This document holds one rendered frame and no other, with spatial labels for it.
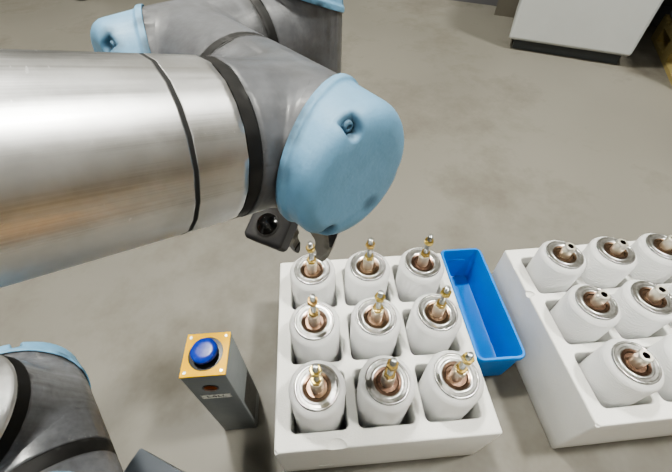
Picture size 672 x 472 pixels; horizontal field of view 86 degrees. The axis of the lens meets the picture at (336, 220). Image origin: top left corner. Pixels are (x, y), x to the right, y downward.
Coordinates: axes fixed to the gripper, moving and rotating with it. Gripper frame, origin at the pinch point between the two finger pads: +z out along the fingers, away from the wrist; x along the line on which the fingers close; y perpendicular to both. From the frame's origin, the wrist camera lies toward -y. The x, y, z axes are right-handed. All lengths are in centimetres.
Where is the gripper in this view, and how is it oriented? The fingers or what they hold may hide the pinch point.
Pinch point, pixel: (306, 253)
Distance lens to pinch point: 51.9
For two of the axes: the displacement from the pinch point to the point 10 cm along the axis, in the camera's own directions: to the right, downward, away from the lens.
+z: 0.0, 6.8, 7.3
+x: -9.2, -2.9, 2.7
